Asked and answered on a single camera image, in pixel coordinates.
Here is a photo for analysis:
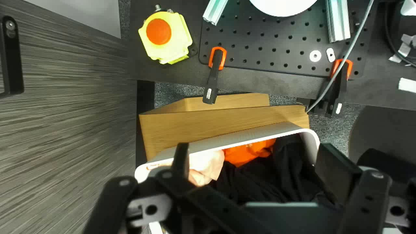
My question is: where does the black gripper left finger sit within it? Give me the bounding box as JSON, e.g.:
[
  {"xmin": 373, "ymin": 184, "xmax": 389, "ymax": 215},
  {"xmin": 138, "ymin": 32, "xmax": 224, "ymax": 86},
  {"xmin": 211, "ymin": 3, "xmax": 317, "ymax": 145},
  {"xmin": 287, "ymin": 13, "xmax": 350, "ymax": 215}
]
[{"xmin": 82, "ymin": 142, "xmax": 192, "ymax": 234}]

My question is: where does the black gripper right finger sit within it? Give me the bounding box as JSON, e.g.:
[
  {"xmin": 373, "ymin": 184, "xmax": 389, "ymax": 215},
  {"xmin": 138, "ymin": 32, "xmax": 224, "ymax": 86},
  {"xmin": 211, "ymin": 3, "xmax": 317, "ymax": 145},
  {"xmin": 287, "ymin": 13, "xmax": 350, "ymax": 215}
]
[{"xmin": 315, "ymin": 142, "xmax": 394, "ymax": 234}]

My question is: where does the black cloth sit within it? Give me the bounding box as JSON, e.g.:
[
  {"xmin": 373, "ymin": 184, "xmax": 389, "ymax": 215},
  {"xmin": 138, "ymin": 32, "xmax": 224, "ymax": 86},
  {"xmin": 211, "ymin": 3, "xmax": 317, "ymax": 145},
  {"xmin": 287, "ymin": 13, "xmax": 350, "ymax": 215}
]
[{"xmin": 212, "ymin": 134, "xmax": 343, "ymax": 210}]

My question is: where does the peach cloth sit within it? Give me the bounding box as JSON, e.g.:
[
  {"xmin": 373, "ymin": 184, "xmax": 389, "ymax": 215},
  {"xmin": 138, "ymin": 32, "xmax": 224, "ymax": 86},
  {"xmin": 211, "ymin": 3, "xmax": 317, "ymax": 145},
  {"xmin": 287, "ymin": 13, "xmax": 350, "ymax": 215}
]
[{"xmin": 187, "ymin": 149, "xmax": 226, "ymax": 188}]

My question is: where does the orange cloth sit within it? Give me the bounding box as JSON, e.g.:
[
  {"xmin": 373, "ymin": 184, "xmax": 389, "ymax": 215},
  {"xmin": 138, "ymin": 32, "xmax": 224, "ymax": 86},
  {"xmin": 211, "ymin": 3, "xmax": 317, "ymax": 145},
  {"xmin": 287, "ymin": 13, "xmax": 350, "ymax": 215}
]
[{"xmin": 222, "ymin": 138, "xmax": 278, "ymax": 168}]

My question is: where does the gray plastic chair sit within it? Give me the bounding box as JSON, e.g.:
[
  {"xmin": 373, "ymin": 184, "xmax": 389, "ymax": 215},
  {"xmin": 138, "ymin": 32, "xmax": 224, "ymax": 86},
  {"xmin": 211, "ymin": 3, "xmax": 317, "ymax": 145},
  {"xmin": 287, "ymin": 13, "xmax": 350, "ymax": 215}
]
[{"xmin": 348, "ymin": 104, "xmax": 416, "ymax": 175}]

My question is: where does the black orange spring clamp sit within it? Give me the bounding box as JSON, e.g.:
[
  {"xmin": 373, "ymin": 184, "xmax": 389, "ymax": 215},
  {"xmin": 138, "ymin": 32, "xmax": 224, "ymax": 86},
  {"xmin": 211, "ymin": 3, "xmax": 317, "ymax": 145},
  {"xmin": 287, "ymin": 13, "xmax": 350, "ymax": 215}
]
[
  {"xmin": 309, "ymin": 58, "xmax": 355, "ymax": 117},
  {"xmin": 202, "ymin": 46, "xmax": 229, "ymax": 106}
]

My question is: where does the white paper label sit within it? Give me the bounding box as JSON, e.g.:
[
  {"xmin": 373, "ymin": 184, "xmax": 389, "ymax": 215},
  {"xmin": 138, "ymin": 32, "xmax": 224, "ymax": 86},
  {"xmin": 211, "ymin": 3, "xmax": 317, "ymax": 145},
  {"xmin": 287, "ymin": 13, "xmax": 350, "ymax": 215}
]
[{"xmin": 397, "ymin": 77, "xmax": 416, "ymax": 95}]

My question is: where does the white plastic bin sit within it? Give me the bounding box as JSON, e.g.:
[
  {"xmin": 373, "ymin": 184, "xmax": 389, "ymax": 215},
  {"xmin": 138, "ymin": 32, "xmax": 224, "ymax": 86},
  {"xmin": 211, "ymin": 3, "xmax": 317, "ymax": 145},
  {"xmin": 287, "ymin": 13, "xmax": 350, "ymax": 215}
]
[{"xmin": 134, "ymin": 121, "xmax": 322, "ymax": 184}]

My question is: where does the small white metal plate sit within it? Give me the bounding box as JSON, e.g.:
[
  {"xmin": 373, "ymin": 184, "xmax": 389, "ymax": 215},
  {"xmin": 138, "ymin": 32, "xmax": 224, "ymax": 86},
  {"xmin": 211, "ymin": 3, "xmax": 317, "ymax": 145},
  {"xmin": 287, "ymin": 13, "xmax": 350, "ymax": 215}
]
[{"xmin": 325, "ymin": 47, "xmax": 337, "ymax": 64}]

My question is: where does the white round washer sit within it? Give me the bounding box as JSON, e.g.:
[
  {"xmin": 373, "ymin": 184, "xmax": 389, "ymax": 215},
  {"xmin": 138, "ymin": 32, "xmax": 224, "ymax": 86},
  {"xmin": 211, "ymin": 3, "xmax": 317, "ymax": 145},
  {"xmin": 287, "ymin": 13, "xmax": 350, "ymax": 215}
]
[{"xmin": 308, "ymin": 50, "xmax": 324, "ymax": 63}]

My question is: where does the black device with white labels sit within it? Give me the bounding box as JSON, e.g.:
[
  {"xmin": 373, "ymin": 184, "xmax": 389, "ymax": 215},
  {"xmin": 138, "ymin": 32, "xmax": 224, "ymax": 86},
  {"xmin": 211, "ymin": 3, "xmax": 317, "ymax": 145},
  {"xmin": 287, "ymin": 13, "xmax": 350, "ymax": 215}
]
[{"xmin": 387, "ymin": 32, "xmax": 416, "ymax": 69}]

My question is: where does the yellow emergency stop button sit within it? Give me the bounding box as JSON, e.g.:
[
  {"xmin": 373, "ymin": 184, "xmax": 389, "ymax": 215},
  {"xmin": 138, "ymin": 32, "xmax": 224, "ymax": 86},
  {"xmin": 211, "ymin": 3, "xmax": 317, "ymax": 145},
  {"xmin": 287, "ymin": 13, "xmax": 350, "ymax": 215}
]
[{"xmin": 137, "ymin": 4, "xmax": 194, "ymax": 67}]

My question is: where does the aluminium extrusion bar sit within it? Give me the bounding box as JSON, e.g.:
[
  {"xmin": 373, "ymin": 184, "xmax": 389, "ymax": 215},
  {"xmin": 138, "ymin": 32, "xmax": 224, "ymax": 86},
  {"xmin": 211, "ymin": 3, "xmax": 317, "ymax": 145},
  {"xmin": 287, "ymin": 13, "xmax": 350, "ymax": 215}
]
[
  {"xmin": 202, "ymin": 0, "xmax": 235, "ymax": 26},
  {"xmin": 324, "ymin": 0, "xmax": 352, "ymax": 43}
]

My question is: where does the black perforated board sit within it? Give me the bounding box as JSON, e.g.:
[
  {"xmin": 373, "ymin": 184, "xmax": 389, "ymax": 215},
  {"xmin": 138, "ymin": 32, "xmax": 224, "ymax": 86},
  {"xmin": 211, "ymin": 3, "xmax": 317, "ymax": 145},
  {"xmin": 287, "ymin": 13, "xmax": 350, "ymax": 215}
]
[{"xmin": 198, "ymin": 0, "xmax": 378, "ymax": 80}]

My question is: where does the white and black device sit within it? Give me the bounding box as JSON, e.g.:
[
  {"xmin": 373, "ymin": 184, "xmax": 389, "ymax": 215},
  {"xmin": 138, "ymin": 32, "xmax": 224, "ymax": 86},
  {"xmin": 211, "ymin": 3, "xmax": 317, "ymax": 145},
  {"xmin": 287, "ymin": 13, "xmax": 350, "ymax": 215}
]
[{"xmin": 398, "ymin": 0, "xmax": 416, "ymax": 19}]

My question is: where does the gray cable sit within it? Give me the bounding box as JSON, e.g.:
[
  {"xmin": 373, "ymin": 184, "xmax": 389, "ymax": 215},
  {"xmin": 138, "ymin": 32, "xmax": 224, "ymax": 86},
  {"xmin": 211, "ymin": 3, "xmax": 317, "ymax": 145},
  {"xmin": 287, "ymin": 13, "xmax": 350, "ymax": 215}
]
[{"xmin": 306, "ymin": 0, "xmax": 376, "ymax": 115}]

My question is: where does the black metal bracket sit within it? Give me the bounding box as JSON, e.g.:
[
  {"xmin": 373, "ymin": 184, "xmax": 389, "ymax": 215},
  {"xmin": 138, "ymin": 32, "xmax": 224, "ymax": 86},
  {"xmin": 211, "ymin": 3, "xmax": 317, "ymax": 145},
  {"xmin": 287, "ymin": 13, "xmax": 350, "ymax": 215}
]
[{"xmin": 0, "ymin": 15, "xmax": 25, "ymax": 99}]

